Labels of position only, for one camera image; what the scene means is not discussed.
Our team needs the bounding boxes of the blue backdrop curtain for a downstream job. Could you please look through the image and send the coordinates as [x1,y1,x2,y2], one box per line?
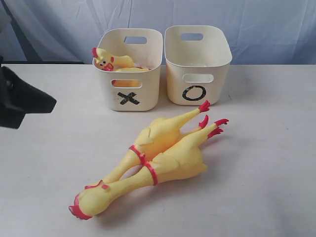
[0,0,316,64]

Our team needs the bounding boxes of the cream bin marked O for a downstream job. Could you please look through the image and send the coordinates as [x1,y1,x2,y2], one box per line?
[164,25,233,106]

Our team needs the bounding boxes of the detached yellow chicken head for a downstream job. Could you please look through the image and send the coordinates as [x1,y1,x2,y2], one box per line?
[92,47,134,72]

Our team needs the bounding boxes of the cream bin marked X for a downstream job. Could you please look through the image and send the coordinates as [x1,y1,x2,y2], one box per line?
[92,28,163,111]

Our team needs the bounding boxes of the yellow rubber chicken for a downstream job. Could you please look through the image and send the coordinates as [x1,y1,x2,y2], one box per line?
[101,100,210,183]
[69,118,228,220]

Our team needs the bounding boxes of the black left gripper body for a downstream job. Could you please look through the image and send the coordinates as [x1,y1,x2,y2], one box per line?
[0,56,12,127]

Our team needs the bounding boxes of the headless yellow rubber chicken body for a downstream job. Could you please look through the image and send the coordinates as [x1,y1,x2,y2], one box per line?
[111,67,151,88]

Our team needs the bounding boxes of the yellow rubber chicken front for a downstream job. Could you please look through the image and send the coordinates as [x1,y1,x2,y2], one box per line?
[69,118,228,220]

